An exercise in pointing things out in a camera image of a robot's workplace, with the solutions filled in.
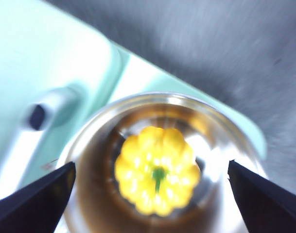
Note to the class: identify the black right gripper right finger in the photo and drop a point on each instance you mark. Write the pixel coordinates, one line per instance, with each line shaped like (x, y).
(266, 204)

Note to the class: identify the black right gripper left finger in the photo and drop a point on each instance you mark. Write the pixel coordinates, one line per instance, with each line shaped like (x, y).
(33, 206)

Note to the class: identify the yellow toy pumpkin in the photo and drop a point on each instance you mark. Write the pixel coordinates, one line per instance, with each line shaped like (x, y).
(147, 155)

